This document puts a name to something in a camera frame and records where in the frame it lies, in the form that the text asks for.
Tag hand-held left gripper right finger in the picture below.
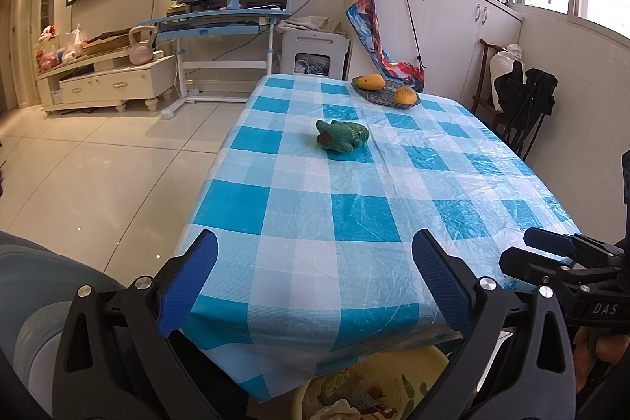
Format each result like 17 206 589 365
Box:
408 229 576 420

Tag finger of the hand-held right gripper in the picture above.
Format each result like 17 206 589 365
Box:
499 248 591 292
524 227 616 259

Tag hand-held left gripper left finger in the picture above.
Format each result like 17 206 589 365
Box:
52 229 222 420

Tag yellow plastic basin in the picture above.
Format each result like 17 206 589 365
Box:
293 344 451 420

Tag person's right hand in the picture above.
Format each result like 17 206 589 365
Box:
573 329 630 394

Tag wooden chair with clothes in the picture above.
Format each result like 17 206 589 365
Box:
493 61 558 160

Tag grey upholstered seat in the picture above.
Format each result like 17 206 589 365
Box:
0 230 129 420

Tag green plush toy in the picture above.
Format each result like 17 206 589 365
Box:
315 119 371 154

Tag white sack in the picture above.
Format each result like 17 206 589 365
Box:
489 43 525 113

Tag glass fruit plate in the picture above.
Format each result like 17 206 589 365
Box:
351 76 421 110

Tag cream television stand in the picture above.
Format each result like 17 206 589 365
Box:
37 48 177 113

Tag pink kettlebell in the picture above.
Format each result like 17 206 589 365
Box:
129 26 157 65

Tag colourful printed bag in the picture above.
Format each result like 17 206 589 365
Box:
345 0 425 93

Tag brown cardboard box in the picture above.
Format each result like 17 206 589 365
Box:
81 26 133 56

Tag white storage stool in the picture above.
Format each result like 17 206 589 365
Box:
280 30 351 79

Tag plastic bags with red items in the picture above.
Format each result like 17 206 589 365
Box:
37 24 87 71

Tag blue study desk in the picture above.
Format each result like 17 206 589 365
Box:
138 0 296 120

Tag beige folded cloth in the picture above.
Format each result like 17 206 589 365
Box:
278 15 343 33

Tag white wall cabinet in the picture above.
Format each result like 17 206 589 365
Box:
352 0 523 116

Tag black bag strap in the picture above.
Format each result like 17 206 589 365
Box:
374 0 426 71

